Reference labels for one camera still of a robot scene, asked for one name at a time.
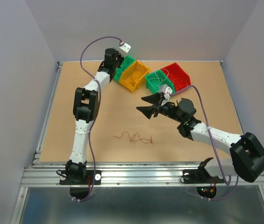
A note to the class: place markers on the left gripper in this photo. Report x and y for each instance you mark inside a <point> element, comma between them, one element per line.
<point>119,55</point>

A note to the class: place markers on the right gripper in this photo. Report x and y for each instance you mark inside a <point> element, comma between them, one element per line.
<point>155,99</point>

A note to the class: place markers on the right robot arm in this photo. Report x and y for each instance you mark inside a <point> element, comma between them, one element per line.
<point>246,152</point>

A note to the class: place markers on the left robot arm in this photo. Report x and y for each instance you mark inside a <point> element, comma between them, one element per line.
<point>85,110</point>

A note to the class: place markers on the far green bin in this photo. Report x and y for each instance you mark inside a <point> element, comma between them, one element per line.
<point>125,65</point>

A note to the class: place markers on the green bin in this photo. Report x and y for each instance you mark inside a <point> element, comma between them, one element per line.
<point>125,65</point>
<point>155,79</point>

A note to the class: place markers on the yellow bin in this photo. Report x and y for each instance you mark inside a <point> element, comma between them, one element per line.
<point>133,77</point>

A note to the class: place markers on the near green bin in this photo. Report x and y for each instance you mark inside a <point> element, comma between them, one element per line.
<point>155,79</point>

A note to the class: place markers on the red bin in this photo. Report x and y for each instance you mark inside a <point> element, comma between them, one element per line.
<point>179,77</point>

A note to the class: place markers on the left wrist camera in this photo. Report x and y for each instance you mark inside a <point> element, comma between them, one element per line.
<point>125,47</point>

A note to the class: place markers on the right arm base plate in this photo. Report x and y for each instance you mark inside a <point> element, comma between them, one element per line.
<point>195,176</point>

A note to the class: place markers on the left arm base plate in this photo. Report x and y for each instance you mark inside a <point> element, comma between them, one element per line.
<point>90,178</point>

